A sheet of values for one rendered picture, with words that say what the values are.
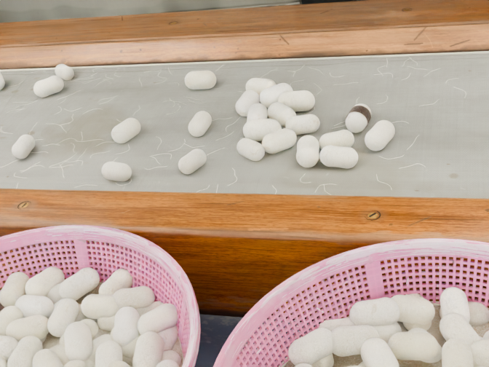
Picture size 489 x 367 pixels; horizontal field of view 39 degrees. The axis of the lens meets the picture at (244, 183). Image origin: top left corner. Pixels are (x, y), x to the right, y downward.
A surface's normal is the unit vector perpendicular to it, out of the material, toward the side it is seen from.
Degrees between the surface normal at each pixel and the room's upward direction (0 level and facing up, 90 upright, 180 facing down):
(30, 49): 45
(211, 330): 0
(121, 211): 0
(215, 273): 90
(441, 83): 0
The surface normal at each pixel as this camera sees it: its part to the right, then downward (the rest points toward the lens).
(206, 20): -0.16, -0.81
